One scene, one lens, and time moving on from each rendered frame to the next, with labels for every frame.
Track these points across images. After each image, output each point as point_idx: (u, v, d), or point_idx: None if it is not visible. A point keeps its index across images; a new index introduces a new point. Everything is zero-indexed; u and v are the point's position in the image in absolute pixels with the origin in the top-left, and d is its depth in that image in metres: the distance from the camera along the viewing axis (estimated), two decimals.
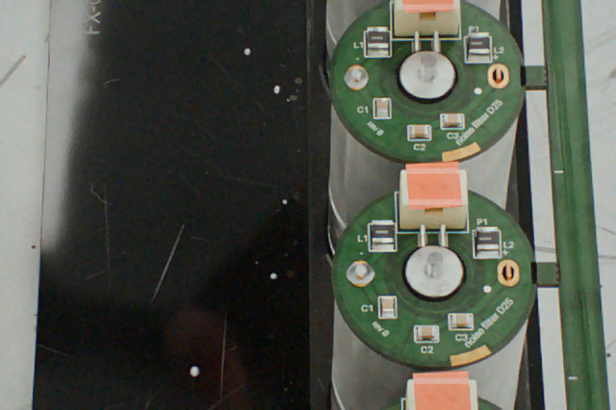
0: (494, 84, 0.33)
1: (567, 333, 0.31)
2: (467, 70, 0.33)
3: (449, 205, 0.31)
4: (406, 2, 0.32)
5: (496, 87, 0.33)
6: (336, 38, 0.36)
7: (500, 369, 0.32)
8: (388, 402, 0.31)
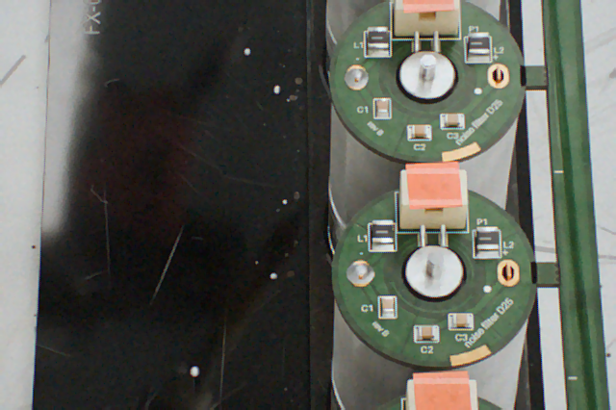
0: (494, 84, 0.33)
1: (567, 333, 0.31)
2: (467, 70, 0.33)
3: (449, 205, 0.31)
4: (406, 2, 0.32)
5: (496, 87, 0.33)
6: (336, 38, 0.36)
7: (500, 369, 0.32)
8: (388, 402, 0.31)
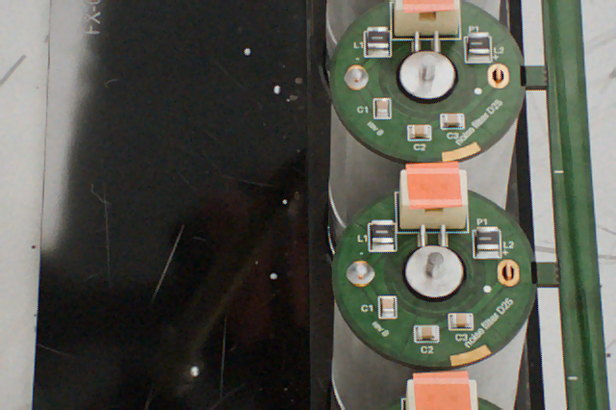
0: (494, 84, 0.33)
1: (567, 333, 0.31)
2: (467, 70, 0.33)
3: (449, 205, 0.31)
4: (406, 2, 0.32)
5: (496, 87, 0.33)
6: (336, 38, 0.36)
7: (500, 369, 0.32)
8: (388, 402, 0.31)
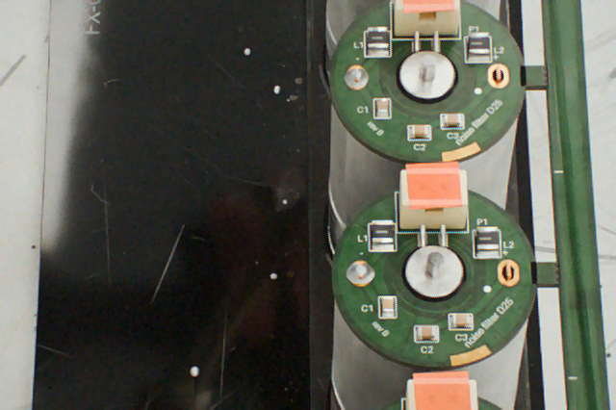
0: (494, 84, 0.33)
1: (567, 333, 0.31)
2: (467, 70, 0.33)
3: (449, 205, 0.31)
4: (406, 2, 0.32)
5: (496, 87, 0.33)
6: (336, 38, 0.36)
7: (500, 369, 0.32)
8: (388, 402, 0.31)
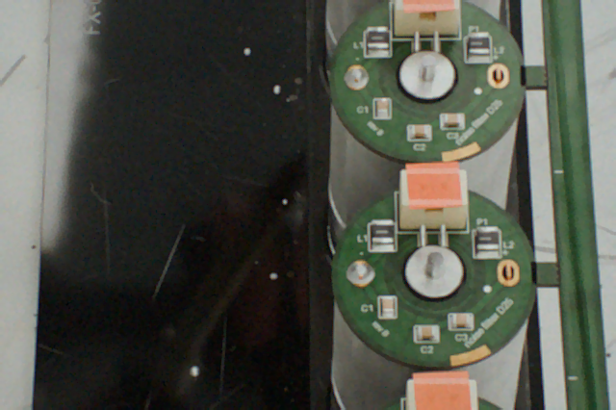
0: (494, 84, 0.33)
1: (567, 333, 0.31)
2: (467, 70, 0.33)
3: (449, 205, 0.31)
4: (406, 2, 0.32)
5: (496, 87, 0.33)
6: (336, 38, 0.36)
7: (500, 369, 0.32)
8: (388, 402, 0.31)
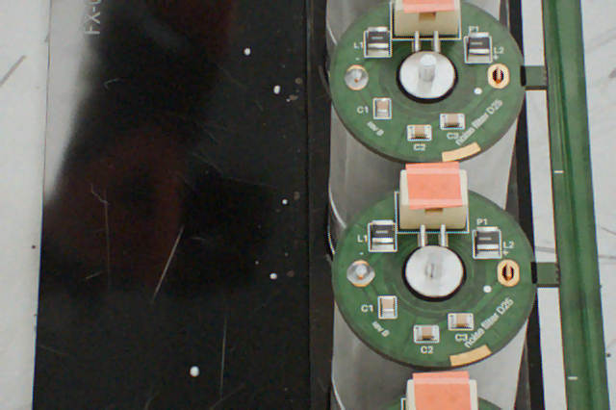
0: (494, 84, 0.33)
1: (567, 333, 0.31)
2: (467, 70, 0.33)
3: (449, 205, 0.31)
4: (406, 2, 0.32)
5: (496, 87, 0.33)
6: (336, 38, 0.36)
7: (500, 369, 0.32)
8: (388, 402, 0.31)
